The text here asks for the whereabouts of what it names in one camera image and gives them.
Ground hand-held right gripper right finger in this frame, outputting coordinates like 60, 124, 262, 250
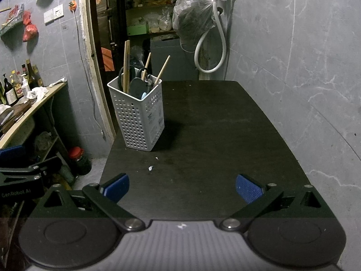
220, 173, 338, 232

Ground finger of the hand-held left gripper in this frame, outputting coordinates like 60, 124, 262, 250
0, 145, 27, 161
0, 156, 63, 186

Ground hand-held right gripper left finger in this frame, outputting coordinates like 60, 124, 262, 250
33, 173, 146, 233

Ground white perforated utensil basket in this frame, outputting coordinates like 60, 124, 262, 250
107, 74, 165, 152

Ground green handled scissors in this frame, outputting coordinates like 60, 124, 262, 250
118, 66, 150, 99

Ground wooden cutting board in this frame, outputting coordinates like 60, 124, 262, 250
0, 101, 32, 131

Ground jar with red lid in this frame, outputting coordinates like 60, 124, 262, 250
68, 146, 92, 176

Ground wooden counter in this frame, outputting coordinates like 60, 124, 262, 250
0, 80, 68, 151

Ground row of sauce bottles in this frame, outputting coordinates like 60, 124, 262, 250
0, 59, 43, 107

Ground red plastic bag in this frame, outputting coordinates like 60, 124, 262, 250
22, 10, 39, 42

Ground black plastic bag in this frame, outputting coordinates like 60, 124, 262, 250
129, 45, 150, 69

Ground grey appliance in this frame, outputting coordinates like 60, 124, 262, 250
149, 38, 199, 81

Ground green box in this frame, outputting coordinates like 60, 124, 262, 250
127, 24, 149, 36

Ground dark door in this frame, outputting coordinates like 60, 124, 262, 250
94, 0, 126, 72

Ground clear bag of white goods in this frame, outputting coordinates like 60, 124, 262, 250
157, 8, 173, 30

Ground clear bag of dark contents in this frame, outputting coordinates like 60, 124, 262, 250
172, 0, 216, 46

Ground storeroom shelf unit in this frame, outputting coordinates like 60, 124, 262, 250
124, 0, 198, 38

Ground cream door frame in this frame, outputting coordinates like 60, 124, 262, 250
77, 0, 210, 148

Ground thin wall cable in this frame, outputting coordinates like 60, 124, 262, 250
74, 9, 106, 142

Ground grey wall shelf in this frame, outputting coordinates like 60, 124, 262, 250
0, 4, 25, 36

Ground white wall switch plate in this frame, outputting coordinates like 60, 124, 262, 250
43, 4, 65, 25

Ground white hose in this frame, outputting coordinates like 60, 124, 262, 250
194, 0, 227, 73

